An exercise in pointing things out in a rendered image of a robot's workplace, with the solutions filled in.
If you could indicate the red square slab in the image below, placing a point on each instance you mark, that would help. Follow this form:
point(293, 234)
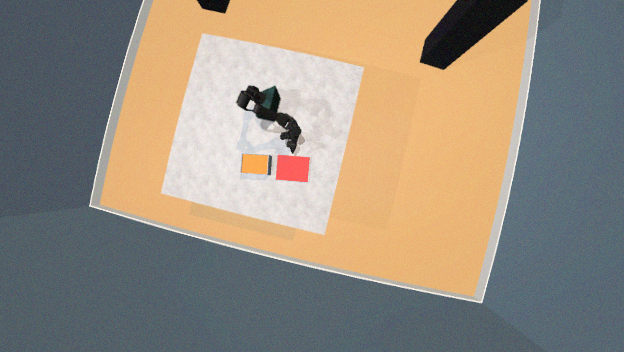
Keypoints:
point(292, 168)

